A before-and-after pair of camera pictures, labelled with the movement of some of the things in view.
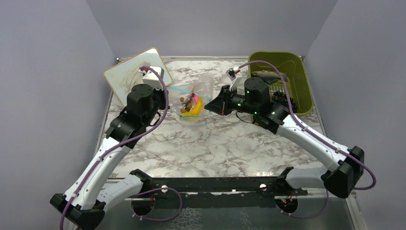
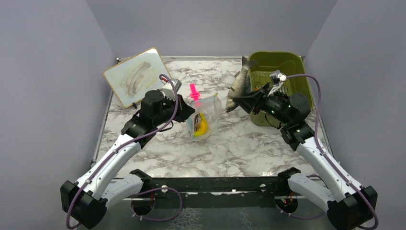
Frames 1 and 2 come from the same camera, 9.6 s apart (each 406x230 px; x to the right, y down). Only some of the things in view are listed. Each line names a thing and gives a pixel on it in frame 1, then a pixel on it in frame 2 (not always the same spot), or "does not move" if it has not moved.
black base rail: x=229 y=191 does not move
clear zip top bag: x=188 y=100 to x=204 y=122
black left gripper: x=163 y=94 to x=185 y=110
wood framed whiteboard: x=123 y=76 does not move
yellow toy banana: x=196 y=110 to x=203 y=129
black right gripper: x=219 y=105 to x=249 y=102
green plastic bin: x=292 y=63 does not move
